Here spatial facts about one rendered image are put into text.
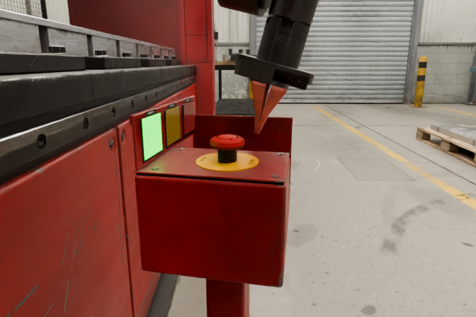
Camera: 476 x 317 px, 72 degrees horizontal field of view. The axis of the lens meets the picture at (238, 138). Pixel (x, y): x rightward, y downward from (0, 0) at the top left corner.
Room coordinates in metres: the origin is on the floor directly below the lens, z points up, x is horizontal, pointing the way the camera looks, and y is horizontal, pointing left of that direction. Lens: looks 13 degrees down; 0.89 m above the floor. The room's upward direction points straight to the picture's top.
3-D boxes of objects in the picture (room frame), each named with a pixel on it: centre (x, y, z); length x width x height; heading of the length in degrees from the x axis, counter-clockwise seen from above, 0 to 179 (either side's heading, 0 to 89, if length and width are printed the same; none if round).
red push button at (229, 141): (0.36, 0.01, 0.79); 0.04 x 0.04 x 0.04
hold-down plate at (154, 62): (1.32, 0.34, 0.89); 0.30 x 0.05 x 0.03; 1
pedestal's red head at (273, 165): (0.41, 0.01, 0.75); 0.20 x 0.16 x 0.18; 169
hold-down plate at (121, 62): (0.92, 0.33, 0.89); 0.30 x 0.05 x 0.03; 1
